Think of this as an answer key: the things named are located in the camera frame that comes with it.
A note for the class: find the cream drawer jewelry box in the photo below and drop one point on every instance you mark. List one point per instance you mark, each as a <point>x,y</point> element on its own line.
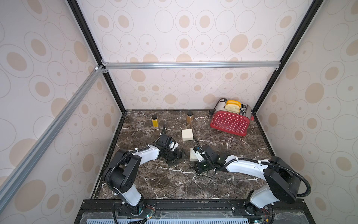
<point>187,135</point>

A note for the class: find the red polka dot toaster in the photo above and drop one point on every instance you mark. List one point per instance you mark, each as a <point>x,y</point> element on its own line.
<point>233,123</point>

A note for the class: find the yellow spice jar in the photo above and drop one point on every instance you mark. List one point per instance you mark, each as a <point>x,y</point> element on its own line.
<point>155,121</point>

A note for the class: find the aluminium rail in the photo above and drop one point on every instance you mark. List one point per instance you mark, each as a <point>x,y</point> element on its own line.
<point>197,65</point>
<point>25,167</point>

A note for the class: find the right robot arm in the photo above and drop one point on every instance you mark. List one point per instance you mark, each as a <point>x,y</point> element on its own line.
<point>283,184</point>

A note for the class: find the left aluminium rail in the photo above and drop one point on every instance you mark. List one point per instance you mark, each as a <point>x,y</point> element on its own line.
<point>25,167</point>

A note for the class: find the brown spice jar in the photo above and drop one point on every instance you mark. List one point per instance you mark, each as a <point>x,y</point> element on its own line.
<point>189,117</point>

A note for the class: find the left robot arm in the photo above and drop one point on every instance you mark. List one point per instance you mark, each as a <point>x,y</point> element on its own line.
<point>121,172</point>

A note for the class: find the back aluminium rail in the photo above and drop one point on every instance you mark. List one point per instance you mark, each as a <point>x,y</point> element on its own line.
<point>197,65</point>

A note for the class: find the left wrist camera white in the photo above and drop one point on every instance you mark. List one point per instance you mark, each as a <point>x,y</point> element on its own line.
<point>173,146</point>

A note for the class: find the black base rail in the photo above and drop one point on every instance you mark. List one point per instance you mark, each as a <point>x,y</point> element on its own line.
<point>192,211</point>

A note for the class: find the yellow toast slice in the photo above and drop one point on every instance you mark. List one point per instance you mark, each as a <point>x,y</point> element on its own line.
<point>233,102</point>

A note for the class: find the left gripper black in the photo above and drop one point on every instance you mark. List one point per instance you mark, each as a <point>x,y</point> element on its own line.
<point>175,156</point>

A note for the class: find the pale toast slice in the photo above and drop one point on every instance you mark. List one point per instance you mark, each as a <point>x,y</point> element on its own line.
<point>232,108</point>

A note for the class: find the cream square box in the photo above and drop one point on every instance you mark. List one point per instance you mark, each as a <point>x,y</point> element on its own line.
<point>193,155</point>

